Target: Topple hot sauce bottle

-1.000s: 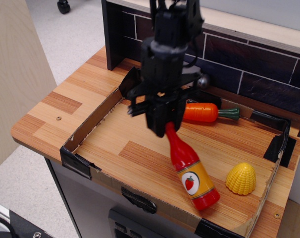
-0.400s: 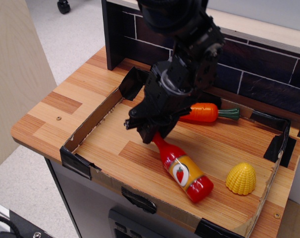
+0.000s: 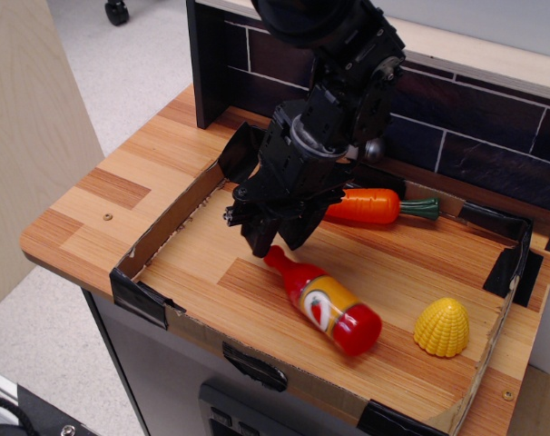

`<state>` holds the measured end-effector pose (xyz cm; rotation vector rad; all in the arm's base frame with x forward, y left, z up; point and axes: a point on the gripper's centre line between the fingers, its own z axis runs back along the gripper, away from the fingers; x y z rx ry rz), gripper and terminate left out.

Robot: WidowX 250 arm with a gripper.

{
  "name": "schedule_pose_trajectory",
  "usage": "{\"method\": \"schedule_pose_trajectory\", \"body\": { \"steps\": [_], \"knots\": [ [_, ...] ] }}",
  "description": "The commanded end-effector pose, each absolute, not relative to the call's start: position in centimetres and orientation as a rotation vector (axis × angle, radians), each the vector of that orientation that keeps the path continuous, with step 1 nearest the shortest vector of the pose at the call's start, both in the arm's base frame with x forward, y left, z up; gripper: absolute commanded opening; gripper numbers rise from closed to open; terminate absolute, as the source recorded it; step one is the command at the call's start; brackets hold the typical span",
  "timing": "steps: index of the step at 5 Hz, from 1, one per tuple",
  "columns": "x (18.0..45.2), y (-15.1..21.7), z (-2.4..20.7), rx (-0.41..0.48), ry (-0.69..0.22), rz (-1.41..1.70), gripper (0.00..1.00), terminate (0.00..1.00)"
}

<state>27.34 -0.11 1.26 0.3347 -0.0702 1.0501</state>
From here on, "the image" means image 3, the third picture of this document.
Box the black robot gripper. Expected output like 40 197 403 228
224 102 355 258

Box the red hot sauce bottle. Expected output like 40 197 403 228
263 245 382 356

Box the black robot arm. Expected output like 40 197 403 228
220 1 405 258

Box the cardboard fence with black tape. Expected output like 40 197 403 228
109 121 545 436

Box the orange toy carrot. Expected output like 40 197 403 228
326 188 440 224

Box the grey toy faucet block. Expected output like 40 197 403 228
345 137 386 164

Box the grey cabinet with black panel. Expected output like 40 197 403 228
84 292 360 435

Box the yellow toy corn piece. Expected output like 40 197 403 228
413 298 470 358

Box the dark brick pattern backsplash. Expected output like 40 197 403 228
190 1 550 210

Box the light wooden panel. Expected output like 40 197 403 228
0 1 103 302

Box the black chair caster wheel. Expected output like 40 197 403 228
104 0 130 26

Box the black cable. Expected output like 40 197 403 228
0 392 31 436

